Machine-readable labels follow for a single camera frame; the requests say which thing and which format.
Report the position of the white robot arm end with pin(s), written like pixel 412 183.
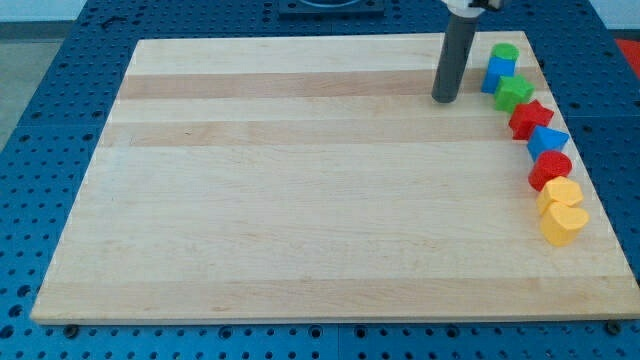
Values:
pixel 474 8

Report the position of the green star block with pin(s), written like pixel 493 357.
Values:
pixel 511 91

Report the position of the red star block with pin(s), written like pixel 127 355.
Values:
pixel 526 117

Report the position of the light wooden board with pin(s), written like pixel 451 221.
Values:
pixel 315 180

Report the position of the blue cube block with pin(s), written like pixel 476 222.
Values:
pixel 496 69

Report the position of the blue triangle block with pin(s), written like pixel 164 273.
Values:
pixel 545 139

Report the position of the red cylinder block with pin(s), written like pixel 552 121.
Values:
pixel 549 165

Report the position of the green cylinder block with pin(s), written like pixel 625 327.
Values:
pixel 505 51

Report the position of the yellow hexagon block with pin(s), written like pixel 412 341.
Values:
pixel 560 189

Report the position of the yellow heart block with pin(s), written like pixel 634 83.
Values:
pixel 560 224

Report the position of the red object at edge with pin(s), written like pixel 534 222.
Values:
pixel 631 51

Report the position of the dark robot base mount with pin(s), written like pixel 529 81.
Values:
pixel 291 9

